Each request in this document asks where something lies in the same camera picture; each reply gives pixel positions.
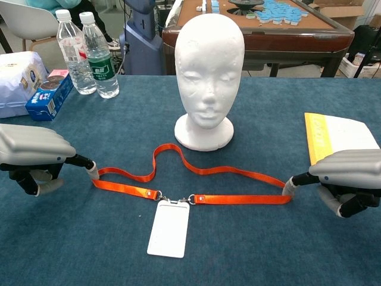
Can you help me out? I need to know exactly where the white storage basket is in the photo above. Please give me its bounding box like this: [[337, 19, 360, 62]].
[[338, 52, 381, 80]]

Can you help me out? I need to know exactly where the pile of blue mahjong tiles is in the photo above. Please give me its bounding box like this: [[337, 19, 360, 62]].
[[246, 0, 309, 26]]

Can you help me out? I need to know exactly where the white plastic tissue pack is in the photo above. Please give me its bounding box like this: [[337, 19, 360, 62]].
[[0, 51, 50, 119]]

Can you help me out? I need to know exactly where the white cloth bundle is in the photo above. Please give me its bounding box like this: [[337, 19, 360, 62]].
[[164, 0, 183, 29]]

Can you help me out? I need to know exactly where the row of mahjong tiles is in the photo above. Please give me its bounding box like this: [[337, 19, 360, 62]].
[[195, 0, 221, 14]]

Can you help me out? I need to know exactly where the white ID badge holder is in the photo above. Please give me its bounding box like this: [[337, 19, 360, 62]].
[[146, 198, 191, 259]]

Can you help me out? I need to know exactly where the black chair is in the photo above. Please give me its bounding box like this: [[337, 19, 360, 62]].
[[346, 25, 381, 79]]

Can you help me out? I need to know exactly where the blue velvet tablecloth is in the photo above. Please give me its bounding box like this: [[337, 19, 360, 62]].
[[0, 74, 381, 286]]

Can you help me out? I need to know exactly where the yellow and white book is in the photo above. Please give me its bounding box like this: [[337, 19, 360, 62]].
[[304, 112, 380, 166]]

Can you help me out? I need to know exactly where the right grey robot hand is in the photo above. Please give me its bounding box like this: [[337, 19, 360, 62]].
[[282, 148, 381, 219]]

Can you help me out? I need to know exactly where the blue cookie box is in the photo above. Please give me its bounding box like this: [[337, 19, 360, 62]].
[[25, 73, 74, 122]]

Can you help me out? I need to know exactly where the water bottle green label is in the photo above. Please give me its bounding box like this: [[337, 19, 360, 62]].
[[79, 12, 120, 100]]

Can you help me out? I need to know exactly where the black round disc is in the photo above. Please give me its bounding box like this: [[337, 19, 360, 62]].
[[227, 0, 265, 15]]

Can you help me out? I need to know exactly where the brown mahjong table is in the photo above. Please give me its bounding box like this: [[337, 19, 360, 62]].
[[162, 0, 355, 78]]

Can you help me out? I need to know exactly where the water bottle red label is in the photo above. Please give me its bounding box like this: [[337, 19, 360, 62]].
[[55, 9, 98, 95]]

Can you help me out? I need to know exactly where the blue grey machine base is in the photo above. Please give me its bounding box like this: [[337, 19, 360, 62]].
[[119, 0, 164, 76]]

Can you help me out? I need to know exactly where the white chair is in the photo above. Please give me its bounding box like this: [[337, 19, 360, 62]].
[[0, 0, 60, 53]]

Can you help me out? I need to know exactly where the brown cardboard box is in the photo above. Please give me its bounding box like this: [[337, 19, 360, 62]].
[[308, 0, 366, 30]]

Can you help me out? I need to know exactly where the small pink box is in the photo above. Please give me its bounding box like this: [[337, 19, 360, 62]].
[[47, 69, 70, 80]]

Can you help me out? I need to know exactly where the white foam mannequin head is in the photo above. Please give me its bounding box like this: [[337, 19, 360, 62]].
[[174, 13, 246, 152]]

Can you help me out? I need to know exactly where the seated person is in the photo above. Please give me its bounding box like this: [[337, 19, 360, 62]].
[[25, 0, 120, 48]]

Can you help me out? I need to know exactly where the orange lanyard strap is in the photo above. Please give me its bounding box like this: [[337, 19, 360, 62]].
[[91, 143, 295, 206]]

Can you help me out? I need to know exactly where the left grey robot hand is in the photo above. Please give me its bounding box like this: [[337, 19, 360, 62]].
[[0, 123, 100, 197]]

